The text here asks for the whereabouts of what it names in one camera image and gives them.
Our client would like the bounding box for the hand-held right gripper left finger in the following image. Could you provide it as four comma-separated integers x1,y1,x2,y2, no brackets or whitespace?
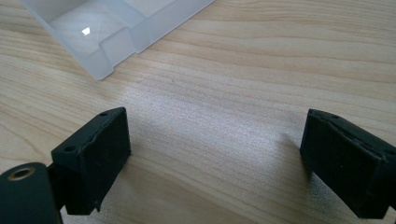
50,106,132,217

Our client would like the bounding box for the translucent white plastic box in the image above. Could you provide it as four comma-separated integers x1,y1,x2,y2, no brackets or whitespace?
20,0,217,81

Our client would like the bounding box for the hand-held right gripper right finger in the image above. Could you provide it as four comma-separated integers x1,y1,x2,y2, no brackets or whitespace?
299,108,396,219

